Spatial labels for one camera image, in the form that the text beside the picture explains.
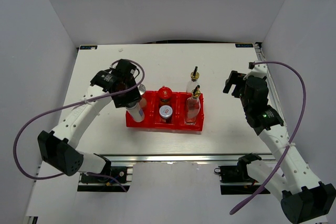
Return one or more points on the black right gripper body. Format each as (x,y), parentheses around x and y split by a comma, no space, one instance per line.
(235,78)

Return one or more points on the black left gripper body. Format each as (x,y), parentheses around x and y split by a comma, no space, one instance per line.
(127,96)

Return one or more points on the silver-top white cylinder canister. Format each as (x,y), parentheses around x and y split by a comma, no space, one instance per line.
(142,90)

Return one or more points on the silver-lid white shaker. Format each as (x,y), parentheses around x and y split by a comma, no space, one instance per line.
(136,112)

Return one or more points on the red-lid sauce jar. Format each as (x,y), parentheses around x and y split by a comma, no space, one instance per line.
(164,95)

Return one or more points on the white-lid brown spice jar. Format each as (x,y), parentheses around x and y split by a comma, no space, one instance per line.
(165,113)

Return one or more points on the glass bottle with dark sauce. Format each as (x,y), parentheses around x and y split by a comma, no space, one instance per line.
(193,80)

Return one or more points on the clear glass bottle gold spout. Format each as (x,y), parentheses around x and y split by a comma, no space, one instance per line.
(192,106)

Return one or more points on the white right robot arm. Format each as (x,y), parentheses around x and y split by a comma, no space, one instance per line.
(301,193)

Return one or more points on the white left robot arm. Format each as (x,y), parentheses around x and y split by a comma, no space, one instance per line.
(58,147)

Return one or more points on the blue right corner sticker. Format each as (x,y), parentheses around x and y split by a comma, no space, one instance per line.
(243,45)

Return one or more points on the red three-compartment tray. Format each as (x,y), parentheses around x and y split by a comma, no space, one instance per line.
(152,120)

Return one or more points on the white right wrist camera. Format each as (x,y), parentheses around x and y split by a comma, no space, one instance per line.
(257,69)

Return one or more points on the aluminium side rail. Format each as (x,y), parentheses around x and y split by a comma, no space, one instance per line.
(273,94)

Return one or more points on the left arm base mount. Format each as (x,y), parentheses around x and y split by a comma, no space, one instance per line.
(119,180)

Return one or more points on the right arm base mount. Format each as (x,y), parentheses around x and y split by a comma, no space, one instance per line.
(234,179)

